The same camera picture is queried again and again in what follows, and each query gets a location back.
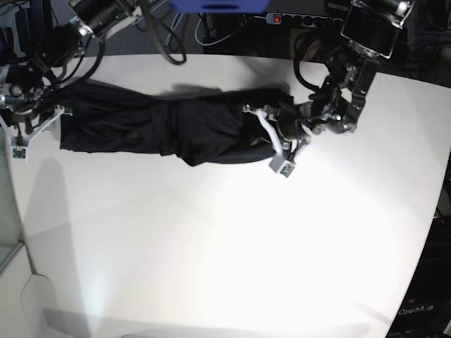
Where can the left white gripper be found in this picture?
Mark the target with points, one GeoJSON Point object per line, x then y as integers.
{"type": "Point", "coordinates": [286, 135]}

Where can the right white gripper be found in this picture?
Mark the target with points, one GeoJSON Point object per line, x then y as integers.
{"type": "Point", "coordinates": [20, 135]}

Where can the dark navy long-sleeve shirt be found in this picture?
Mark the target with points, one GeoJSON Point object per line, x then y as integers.
{"type": "Point", "coordinates": [207, 126]}

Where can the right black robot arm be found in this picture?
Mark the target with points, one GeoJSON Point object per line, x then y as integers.
{"type": "Point", "coordinates": [32, 84]}

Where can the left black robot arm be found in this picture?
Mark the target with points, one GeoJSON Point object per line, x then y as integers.
{"type": "Point", "coordinates": [370, 31]}

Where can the black power adapter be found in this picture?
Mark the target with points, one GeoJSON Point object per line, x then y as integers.
{"type": "Point", "coordinates": [28, 28]}

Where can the blue plastic box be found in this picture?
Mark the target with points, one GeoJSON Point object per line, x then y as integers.
{"type": "Point", "coordinates": [219, 6]}

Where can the black OpenArm control box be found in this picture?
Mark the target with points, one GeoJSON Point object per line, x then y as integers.
{"type": "Point", "coordinates": [425, 309]}

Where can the white power strip red switch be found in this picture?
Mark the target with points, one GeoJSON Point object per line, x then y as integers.
{"type": "Point", "coordinates": [300, 20]}

